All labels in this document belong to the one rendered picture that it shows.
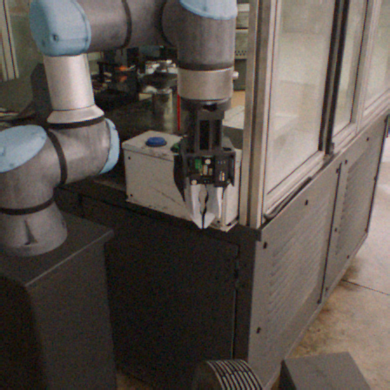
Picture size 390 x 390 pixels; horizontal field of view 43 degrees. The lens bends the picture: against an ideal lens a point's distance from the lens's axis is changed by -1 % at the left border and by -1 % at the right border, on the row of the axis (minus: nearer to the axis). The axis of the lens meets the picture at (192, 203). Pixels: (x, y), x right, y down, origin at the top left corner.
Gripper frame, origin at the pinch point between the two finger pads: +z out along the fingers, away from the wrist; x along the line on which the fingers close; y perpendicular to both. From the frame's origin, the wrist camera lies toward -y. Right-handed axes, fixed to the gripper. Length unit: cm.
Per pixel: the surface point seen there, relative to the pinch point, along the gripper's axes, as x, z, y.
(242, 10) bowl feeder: 33, -18, -135
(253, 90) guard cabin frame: 13.3, -13.8, -25.4
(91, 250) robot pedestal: -20.4, 17.9, -21.1
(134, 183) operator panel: -10.9, 10.8, -38.3
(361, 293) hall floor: 81, 91, -91
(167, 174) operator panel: -3.5, 6.3, -32.2
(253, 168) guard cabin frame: 14.0, 2.3, -24.3
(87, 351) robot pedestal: -24, 44, -19
